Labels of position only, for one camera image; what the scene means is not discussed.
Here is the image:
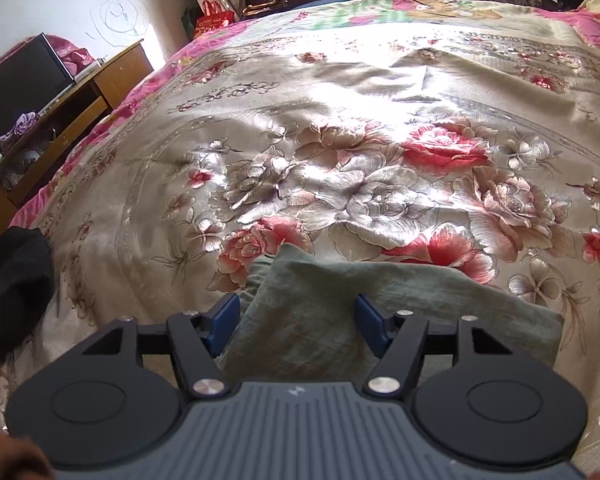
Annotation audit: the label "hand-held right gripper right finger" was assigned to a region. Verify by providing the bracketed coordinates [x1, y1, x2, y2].
[355, 294, 521, 400]

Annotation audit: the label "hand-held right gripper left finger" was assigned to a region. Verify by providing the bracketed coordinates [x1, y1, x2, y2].
[80, 292, 242, 402]

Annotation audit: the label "green pants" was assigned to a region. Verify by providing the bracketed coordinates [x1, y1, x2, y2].
[214, 242, 566, 386]

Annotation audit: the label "black cloth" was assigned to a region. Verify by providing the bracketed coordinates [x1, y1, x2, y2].
[0, 226, 57, 361]

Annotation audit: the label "floral satin bedspread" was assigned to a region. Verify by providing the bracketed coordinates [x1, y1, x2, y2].
[0, 0, 600, 480]

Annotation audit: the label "wooden cabinet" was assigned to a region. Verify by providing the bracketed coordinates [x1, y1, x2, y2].
[0, 39, 155, 266]

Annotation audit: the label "purple artificial flowers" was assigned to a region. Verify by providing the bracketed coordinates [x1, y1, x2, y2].
[0, 112, 42, 142]

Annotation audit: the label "green bag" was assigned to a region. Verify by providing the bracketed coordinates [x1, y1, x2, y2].
[181, 6, 202, 38]

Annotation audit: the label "red gift bag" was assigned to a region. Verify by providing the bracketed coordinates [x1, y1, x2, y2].
[194, 0, 237, 37]

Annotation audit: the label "pink cloth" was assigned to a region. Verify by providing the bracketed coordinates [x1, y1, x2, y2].
[0, 34, 96, 88]

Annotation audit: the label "black television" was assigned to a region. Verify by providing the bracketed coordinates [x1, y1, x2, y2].
[0, 32, 77, 157]

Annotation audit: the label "bag with golden handles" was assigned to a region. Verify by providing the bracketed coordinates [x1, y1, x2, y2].
[241, 0, 289, 17]

